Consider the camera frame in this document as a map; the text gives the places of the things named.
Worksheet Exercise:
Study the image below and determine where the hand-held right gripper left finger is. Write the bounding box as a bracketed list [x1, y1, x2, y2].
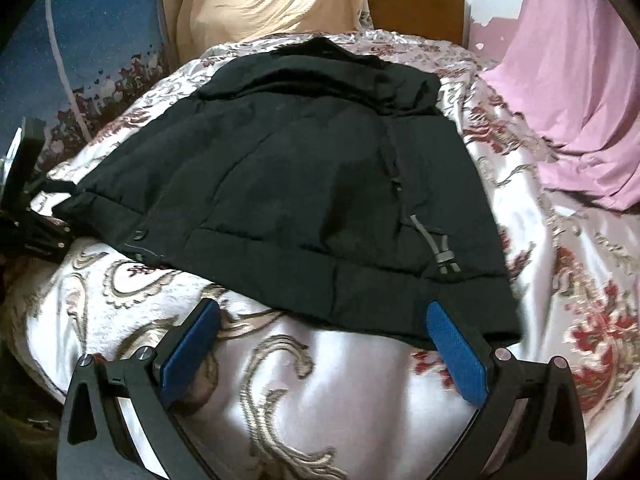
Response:
[56, 298, 222, 480]

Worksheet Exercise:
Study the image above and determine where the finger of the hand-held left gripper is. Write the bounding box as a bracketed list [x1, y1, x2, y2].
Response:
[0, 209, 74, 257]

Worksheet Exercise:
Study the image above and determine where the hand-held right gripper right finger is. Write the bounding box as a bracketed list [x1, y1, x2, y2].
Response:
[425, 301, 589, 480]

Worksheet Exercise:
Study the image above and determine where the black padded jacket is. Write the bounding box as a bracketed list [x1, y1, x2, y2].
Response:
[49, 36, 524, 351]

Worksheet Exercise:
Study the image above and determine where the floral satin bedspread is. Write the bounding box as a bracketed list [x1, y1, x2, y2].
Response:
[0, 27, 640, 480]

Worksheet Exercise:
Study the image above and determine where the blue printed wardrobe cover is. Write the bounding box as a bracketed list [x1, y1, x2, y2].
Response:
[0, 0, 172, 133]

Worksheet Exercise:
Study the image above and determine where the beige draped cloth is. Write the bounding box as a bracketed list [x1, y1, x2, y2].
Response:
[175, 0, 369, 65]

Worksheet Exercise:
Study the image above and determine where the pink draped cloth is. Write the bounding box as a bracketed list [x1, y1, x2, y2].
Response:
[471, 0, 640, 212]

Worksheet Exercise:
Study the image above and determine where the brown wooden headboard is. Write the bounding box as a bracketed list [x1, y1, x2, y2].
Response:
[365, 0, 469, 44]

